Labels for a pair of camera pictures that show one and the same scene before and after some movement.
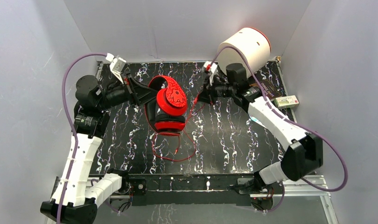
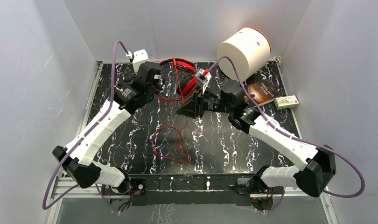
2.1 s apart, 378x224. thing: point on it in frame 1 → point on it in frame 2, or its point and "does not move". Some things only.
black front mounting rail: [191, 189] does not move
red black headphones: [165, 113] → [187, 84]
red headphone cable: [179, 141] → [160, 128]
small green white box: [286, 101] does not move
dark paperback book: [270, 89] does not move
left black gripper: [132, 89] → [156, 78]
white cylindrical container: [255, 45] does not move
